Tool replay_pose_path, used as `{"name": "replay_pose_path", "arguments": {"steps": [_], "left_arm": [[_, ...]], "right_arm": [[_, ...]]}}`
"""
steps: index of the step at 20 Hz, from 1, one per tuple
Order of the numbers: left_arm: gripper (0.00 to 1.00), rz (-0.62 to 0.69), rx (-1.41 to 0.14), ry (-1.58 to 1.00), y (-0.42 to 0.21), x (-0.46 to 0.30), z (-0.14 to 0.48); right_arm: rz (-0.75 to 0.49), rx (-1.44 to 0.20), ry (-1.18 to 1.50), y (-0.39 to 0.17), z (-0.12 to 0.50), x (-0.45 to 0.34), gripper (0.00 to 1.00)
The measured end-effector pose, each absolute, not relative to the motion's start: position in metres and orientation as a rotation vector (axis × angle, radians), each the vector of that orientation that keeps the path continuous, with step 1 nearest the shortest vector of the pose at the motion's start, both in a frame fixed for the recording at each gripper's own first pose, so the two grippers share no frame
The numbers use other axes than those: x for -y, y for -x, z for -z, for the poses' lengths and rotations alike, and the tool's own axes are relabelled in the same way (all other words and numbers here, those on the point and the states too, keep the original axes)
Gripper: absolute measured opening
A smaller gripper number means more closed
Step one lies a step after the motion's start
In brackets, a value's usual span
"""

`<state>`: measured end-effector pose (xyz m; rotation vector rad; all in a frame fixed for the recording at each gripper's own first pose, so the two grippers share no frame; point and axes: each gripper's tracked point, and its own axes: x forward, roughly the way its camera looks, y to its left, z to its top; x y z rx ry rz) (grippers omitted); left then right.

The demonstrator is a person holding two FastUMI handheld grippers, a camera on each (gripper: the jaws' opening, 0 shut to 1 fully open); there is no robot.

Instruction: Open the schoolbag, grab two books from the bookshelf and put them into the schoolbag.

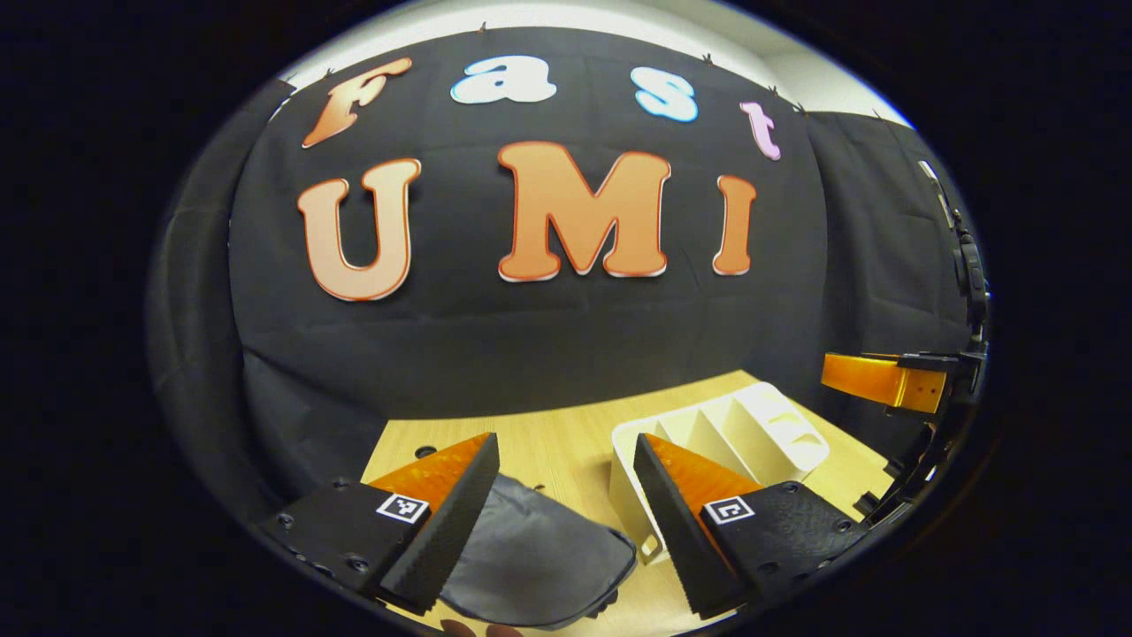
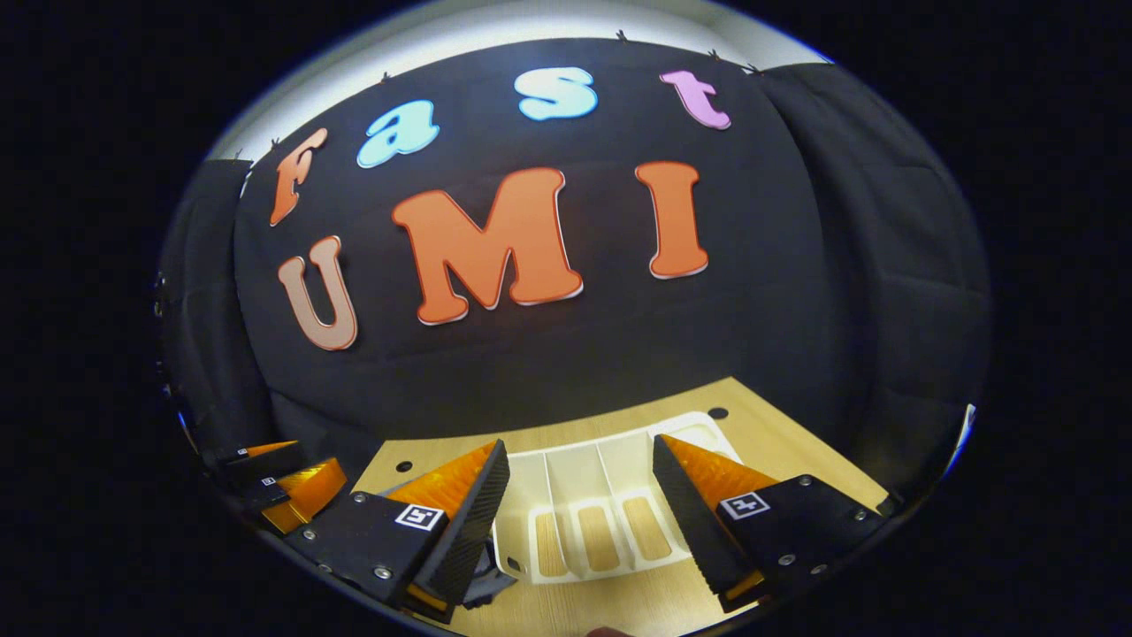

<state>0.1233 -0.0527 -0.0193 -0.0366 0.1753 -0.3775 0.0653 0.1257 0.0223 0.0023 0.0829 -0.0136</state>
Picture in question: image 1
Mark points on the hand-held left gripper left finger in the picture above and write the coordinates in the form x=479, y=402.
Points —
x=447, y=531

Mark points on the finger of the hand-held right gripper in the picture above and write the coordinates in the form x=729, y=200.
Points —
x=871, y=379

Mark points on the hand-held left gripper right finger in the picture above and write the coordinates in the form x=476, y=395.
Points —
x=676, y=531

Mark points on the grey schoolbag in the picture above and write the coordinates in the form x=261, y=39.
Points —
x=531, y=557

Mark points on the white bookshelf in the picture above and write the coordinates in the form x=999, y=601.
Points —
x=761, y=433

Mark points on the black backdrop cloth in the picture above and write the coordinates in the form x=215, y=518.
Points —
x=575, y=354

